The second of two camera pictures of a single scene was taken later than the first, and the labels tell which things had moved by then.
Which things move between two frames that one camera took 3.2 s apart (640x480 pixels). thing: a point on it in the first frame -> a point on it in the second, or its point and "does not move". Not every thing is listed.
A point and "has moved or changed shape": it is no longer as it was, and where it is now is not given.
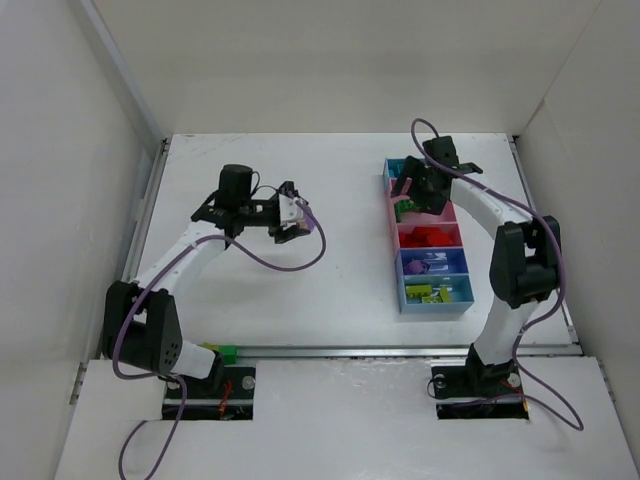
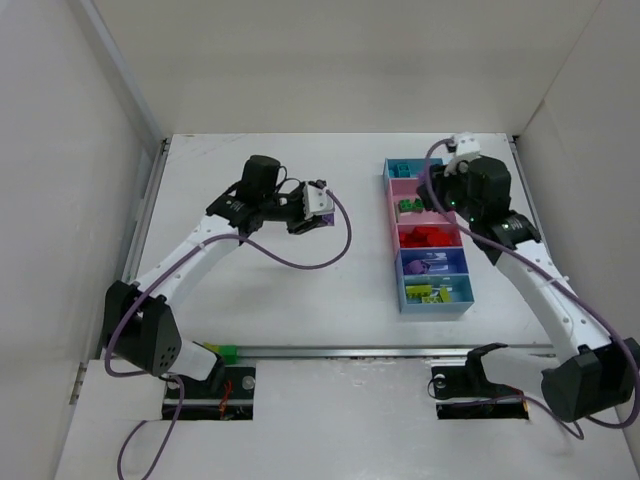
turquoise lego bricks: x=392 y=172 does not move
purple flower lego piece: x=308 y=223 has moved or changed shape
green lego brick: x=404 y=206 has moved or changed shape
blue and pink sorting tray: x=431 y=268 does not move
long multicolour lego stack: x=228 y=352 does not move
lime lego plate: x=418 y=291 does not move
